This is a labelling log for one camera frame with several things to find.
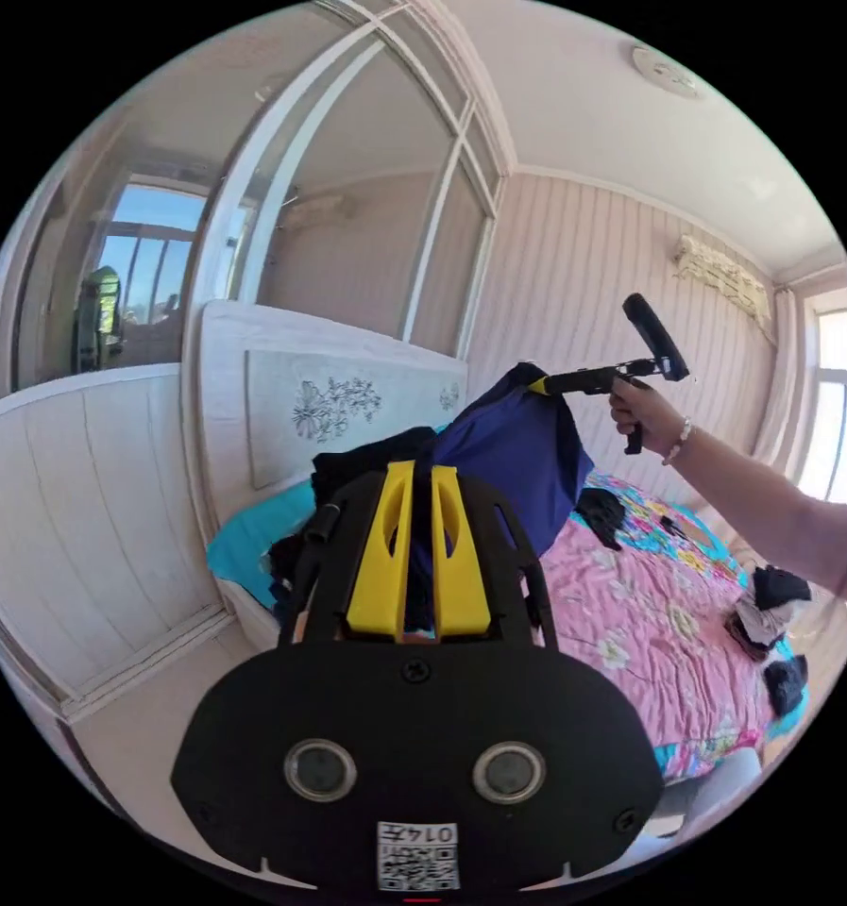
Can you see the pile of black clothes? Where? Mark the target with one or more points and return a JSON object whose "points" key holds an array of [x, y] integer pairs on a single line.
{"points": [[366, 456]]}

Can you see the covered wall air conditioner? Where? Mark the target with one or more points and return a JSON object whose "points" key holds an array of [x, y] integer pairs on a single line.
{"points": [[724, 272]]}

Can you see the person's right forearm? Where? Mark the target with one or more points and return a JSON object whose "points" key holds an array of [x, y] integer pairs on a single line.
{"points": [[770, 510]]}

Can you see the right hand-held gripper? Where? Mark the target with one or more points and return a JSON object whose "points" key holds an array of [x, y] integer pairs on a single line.
{"points": [[593, 381]]}

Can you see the dark teal short sleeve shirt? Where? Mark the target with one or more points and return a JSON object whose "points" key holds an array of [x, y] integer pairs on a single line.
{"points": [[515, 453]]}

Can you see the small black garment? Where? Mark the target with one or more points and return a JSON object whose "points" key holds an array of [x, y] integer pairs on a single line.
{"points": [[602, 515]]}

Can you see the bed with pink floral quilt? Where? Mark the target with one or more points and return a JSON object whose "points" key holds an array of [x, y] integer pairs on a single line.
{"points": [[628, 609]]}

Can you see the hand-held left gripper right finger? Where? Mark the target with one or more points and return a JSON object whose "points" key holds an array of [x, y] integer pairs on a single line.
{"points": [[458, 566]]}

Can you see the window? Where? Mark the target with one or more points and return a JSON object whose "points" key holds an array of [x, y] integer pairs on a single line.
{"points": [[841, 410]]}

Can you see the round ceiling lamp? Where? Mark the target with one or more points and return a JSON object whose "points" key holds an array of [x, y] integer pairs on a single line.
{"points": [[665, 71]]}

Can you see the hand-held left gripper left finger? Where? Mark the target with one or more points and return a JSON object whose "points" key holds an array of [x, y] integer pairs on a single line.
{"points": [[380, 559]]}

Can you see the glass sliding door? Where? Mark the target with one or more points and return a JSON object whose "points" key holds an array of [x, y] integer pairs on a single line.
{"points": [[366, 233]]}

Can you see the person's right hand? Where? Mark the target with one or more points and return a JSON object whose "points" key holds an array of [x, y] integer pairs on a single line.
{"points": [[650, 417]]}

